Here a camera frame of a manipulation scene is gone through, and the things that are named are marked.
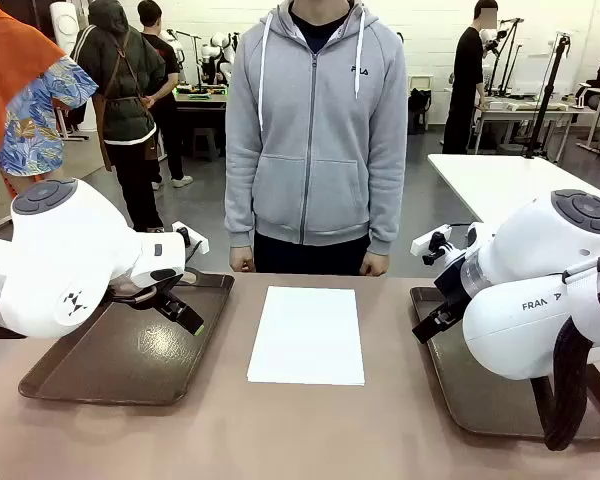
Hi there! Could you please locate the white chair with black bag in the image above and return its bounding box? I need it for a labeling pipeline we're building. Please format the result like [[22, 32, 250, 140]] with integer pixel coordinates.
[[407, 74, 435, 135]]

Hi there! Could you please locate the white A4 paper stack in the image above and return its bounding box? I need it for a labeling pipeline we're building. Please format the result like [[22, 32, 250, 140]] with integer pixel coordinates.
[[246, 285, 366, 387]]

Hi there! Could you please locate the large white table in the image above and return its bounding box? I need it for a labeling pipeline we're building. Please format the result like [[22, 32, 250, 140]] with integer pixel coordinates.
[[427, 153, 600, 224]]

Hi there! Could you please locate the person's left hand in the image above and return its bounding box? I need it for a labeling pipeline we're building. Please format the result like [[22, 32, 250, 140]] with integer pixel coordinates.
[[359, 252, 392, 278]]

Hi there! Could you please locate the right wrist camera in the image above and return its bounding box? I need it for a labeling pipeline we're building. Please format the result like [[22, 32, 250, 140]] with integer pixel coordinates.
[[410, 224, 454, 266]]

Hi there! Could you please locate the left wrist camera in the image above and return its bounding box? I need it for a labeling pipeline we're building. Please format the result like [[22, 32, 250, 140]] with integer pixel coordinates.
[[171, 220, 210, 256]]

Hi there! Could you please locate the person's right hand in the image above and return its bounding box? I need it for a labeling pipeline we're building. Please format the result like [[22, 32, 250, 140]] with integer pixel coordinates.
[[229, 246, 256, 274]]

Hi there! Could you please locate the white rounded robot shell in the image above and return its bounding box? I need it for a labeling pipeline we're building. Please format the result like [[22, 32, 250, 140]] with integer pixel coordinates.
[[49, 0, 81, 46]]

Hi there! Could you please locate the person in dark green jacket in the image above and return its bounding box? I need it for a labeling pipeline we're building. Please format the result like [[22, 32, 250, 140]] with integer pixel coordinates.
[[72, 0, 167, 234]]

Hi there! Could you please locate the person in orange shirt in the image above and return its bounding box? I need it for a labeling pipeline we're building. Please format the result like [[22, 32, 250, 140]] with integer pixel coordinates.
[[0, 0, 100, 199]]

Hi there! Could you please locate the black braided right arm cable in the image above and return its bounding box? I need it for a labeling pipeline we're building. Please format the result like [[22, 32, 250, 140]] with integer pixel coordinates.
[[529, 257, 600, 452]]

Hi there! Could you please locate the black tripod stand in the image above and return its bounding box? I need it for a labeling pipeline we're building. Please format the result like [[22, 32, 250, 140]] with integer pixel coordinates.
[[523, 32, 576, 162]]

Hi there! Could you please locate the grey stool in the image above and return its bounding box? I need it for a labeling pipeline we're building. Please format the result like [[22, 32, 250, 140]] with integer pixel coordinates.
[[192, 127, 219, 162]]

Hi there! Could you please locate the person in black t-shirt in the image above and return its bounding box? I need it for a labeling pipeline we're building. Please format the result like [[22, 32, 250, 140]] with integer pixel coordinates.
[[137, 0, 195, 190]]

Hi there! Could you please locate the black workbench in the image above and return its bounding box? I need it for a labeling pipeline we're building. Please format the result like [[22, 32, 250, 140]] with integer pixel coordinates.
[[173, 84, 230, 126]]

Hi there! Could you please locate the standing person in black clothes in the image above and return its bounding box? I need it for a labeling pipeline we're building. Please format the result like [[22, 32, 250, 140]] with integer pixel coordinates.
[[442, 0, 501, 156]]

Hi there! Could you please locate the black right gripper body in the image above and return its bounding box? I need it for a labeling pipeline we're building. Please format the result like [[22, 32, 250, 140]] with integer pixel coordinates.
[[432, 252, 474, 315]]

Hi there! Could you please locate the white humanoid robot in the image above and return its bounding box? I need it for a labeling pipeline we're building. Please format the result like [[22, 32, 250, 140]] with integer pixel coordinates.
[[199, 32, 237, 86]]

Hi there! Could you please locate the person's left forearm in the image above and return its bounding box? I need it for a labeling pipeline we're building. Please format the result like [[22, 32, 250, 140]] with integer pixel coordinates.
[[367, 149, 410, 257]]

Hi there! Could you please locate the person's right forearm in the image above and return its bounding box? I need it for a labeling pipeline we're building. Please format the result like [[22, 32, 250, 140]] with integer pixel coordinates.
[[223, 149, 261, 251]]

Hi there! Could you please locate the person in grey hoodie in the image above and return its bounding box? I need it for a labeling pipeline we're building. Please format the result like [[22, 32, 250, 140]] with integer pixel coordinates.
[[223, 0, 410, 276]]

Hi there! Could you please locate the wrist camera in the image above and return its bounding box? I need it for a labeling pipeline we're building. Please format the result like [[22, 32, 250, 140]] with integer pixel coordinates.
[[171, 220, 210, 256], [410, 224, 454, 266]]

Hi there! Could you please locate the brown plastic serving tray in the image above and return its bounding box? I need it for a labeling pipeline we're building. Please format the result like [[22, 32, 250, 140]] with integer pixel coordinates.
[[18, 267, 236, 407], [409, 285, 600, 441]]

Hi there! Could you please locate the grey workshop desk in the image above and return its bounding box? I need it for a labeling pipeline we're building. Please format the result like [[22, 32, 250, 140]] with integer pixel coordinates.
[[472, 97, 597, 155]]

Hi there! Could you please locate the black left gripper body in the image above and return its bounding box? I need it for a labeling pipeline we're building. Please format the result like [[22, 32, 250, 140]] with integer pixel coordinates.
[[129, 268, 187, 309]]

